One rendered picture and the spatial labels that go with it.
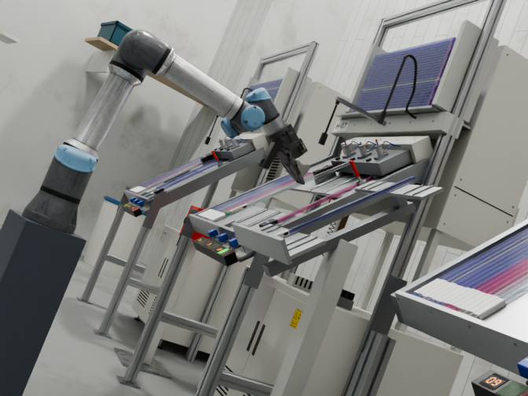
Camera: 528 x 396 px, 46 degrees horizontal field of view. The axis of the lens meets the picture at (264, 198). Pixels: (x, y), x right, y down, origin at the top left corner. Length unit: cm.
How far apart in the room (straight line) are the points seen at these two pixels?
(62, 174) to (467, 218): 140
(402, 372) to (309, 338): 67
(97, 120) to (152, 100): 490
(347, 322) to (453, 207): 57
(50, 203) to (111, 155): 493
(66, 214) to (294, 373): 77
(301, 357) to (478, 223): 97
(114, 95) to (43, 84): 449
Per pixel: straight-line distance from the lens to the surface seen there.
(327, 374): 217
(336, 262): 172
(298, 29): 701
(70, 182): 183
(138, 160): 687
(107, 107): 199
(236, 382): 200
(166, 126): 697
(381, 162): 218
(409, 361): 234
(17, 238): 179
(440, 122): 225
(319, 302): 172
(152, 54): 189
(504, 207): 249
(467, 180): 236
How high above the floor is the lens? 71
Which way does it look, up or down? 4 degrees up
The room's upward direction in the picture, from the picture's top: 22 degrees clockwise
